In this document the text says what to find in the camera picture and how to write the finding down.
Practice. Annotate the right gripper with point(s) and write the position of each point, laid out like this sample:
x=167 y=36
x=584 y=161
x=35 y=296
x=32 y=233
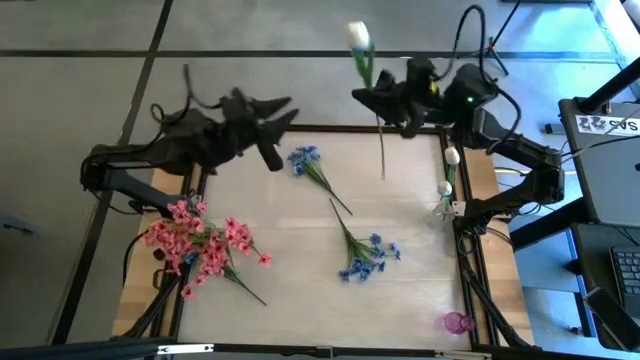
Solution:
x=417 y=95

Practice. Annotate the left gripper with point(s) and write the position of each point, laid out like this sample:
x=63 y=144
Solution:
x=240 y=125

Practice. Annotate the blue artificial flower bunch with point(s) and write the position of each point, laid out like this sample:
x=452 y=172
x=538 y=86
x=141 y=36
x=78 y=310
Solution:
x=362 y=260
x=305 y=157

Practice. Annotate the white artificial tulip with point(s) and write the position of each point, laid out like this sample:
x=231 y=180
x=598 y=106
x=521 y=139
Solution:
x=445 y=187
x=451 y=155
x=357 y=35

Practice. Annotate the pink artificial flower bunch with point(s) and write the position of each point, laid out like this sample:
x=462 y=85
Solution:
x=172 y=235
x=235 y=237

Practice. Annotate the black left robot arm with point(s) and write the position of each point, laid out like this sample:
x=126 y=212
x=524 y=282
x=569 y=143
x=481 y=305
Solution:
x=150 y=150

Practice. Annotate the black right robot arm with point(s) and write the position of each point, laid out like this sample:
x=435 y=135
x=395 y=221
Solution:
x=525 y=150

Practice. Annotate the clear crystal glass vase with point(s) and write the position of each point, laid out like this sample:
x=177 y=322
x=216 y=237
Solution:
x=444 y=212

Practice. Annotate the small pink glass vase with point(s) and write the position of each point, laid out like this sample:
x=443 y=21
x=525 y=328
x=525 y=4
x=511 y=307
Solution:
x=457 y=322

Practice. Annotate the black floor tripod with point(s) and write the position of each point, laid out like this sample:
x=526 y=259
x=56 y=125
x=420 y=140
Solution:
x=492 y=50

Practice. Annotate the white printed sticker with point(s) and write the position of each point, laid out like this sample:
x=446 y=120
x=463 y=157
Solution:
x=607 y=124

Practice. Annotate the black desk stand pole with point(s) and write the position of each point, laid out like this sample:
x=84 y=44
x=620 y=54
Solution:
x=610 y=85

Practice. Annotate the black laptop desk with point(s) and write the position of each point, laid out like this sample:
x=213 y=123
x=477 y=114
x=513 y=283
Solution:
x=590 y=250

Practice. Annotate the black rig overhead beam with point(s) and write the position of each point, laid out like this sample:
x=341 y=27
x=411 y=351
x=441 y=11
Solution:
x=100 y=347

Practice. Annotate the smartphone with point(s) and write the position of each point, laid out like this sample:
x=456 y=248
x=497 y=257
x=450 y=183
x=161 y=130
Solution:
x=612 y=320

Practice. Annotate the black aluminium table frame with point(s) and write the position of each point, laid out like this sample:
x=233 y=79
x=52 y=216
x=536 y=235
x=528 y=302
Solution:
x=350 y=128

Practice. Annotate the white frame bracket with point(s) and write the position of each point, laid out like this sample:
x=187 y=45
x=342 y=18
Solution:
x=460 y=207

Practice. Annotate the black rig frame post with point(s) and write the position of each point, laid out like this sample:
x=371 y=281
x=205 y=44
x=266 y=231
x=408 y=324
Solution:
x=150 y=312
x=492 y=305

